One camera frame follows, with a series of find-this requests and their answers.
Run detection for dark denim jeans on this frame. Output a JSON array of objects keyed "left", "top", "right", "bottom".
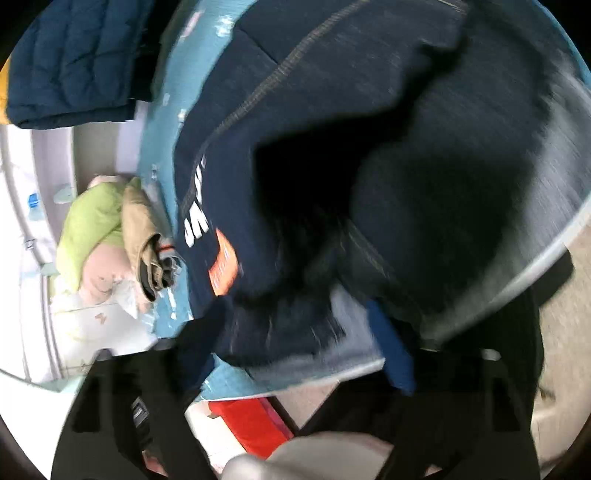
[{"left": 172, "top": 0, "right": 591, "bottom": 388}]

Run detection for blue bottle cap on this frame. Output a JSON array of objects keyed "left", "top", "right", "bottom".
[{"left": 27, "top": 193, "right": 40, "bottom": 209}]

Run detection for light blue wall bracket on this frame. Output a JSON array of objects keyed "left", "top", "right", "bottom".
[{"left": 53, "top": 184, "right": 77, "bottom": 205}]

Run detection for green pillow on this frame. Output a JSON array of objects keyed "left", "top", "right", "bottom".
[{"left": 55, "top": 182, "right": 124, "bottom": 292}]

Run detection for red cloth item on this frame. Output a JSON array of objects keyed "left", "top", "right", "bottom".
[{"left": 208, "top": 397, "right": 294, "bottom": 459}]

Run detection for navy quilted jacket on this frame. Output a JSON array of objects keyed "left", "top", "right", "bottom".
[{"left": 6, "top": 0, "right": 153, "bottom": 130}]

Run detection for teal bedspread with candy print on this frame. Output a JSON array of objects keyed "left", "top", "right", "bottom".
[{"left": 140, "top": 1, "right": 385, "bottom": 401}]

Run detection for folded khaki trousers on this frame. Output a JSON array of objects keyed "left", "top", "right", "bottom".
[{"left": 122, "top": 177, "right": 180, "bottom": 303}]

